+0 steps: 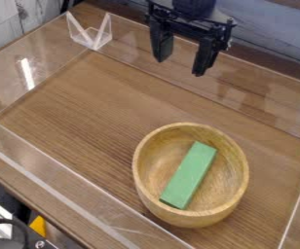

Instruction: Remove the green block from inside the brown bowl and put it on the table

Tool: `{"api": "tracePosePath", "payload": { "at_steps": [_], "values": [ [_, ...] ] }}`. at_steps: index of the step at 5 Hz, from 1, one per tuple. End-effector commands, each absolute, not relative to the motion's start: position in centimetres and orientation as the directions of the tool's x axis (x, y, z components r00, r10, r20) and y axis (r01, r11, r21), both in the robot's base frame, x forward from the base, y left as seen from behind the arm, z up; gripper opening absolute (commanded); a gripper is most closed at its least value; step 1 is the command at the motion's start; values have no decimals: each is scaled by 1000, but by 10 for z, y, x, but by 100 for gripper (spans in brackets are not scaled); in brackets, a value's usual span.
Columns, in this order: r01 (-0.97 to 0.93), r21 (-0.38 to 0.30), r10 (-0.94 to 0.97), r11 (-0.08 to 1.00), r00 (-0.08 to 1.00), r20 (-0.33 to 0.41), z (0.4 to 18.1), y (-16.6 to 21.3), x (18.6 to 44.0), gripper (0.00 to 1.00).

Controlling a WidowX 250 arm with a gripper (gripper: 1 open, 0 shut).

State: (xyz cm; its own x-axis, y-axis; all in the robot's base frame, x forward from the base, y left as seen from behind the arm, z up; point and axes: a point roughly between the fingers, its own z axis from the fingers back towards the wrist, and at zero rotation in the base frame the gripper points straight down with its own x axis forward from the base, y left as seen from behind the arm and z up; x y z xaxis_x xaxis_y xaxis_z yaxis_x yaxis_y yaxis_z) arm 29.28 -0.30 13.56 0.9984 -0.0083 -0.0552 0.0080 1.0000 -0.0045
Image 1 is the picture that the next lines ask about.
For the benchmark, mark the clear acrylic corner bracket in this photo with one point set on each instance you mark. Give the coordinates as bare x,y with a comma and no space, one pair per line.
92,37

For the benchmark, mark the yellow and black device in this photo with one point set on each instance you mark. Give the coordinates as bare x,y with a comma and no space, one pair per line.
25,230

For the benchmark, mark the brown wooden bowl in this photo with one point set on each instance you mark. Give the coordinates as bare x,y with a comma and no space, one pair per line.
157,157

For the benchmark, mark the clear acrylic enclosure walls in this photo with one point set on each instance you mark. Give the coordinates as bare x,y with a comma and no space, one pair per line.
94,122

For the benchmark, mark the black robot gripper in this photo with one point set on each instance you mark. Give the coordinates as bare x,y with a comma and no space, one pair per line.
195,19

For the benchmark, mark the green rectangular block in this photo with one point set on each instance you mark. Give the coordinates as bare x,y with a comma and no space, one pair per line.
189,175

